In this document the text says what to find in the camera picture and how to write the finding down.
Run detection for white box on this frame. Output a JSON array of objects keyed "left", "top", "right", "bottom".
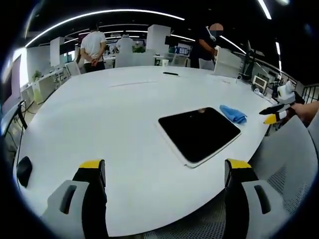
[{"left": 213, "top": 47, "right": 244, "bottom": 78}]

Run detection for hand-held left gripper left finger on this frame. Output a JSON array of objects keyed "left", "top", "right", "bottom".
[{"left": 41, "top": 159, "right": 109, "bottom": 239}]

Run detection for black computer mouse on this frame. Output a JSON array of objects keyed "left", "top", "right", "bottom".
[{"left": 16, "top": 156, "right": 33, "bottom": 188}]

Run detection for white pillar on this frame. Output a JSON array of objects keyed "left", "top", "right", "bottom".
[{"left": 146, "top": 24, "right": 171, "bottom": 54}]

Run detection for white office chair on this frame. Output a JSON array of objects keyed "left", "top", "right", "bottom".
[
  {"left": 64, "top": 61, "right": 82, "bottom": 78},
  {"left": 171, "top": 53, "right": 189, "bottom": 68}
]

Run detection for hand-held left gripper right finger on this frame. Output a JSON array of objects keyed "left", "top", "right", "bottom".
[{"left": 224, "top": 158, "right": 292, "bottom": 239}]

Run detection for computer monitor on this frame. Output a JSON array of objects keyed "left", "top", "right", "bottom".
[{"left": 0, "top": 54, "right": 22, "bottom": 110}]

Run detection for blue cleaning cloth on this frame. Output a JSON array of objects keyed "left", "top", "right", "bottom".
[{"left": 219, "top": 105, "right": 248, "bottom": 123}]

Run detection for black tablet with white frame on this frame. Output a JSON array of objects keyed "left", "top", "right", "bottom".
[{"left": 156, "top": 107, "right": 242, "bottom": 169}]

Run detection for black monitor stand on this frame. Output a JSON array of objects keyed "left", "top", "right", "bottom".
[{"left": 239, "top": 39, "right": 260, "bottom": 81}]

